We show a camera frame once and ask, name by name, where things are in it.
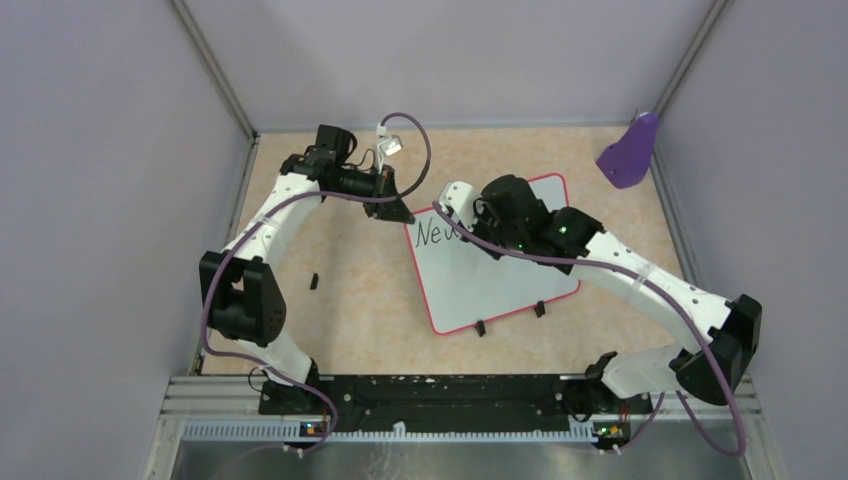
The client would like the aluminium frame rail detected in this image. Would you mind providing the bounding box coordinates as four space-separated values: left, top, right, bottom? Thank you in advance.
160 375 261 419

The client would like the purple marker holder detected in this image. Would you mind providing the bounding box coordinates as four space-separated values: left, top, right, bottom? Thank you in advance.
595 112 660 190

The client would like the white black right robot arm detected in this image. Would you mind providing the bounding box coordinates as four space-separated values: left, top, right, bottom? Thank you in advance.
442 175 762 412

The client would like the white cable duct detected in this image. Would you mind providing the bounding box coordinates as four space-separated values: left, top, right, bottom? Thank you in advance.
182 420 598 443

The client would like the pink framed whiteboard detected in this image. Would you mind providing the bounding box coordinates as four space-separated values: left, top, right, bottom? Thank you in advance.
405 207 580 335

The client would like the black whiteboard clip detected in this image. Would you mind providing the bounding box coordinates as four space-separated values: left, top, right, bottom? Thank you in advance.
474 320 487 338
534 300 547 318

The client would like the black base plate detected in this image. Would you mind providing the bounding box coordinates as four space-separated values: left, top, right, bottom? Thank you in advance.
258 374 654 437

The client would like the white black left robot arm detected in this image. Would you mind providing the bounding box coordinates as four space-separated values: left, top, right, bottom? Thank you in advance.
199 125 414 414

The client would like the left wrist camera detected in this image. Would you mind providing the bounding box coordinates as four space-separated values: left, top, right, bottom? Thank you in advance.
373 124 403 170

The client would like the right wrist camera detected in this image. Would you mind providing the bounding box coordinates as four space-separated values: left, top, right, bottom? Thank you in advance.
438 181 480 232

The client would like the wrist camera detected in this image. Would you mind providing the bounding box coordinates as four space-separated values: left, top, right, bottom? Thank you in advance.
438 181 480 232
373 124 403 170

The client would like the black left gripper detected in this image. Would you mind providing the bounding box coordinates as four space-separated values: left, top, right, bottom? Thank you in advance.
330 163 415 224

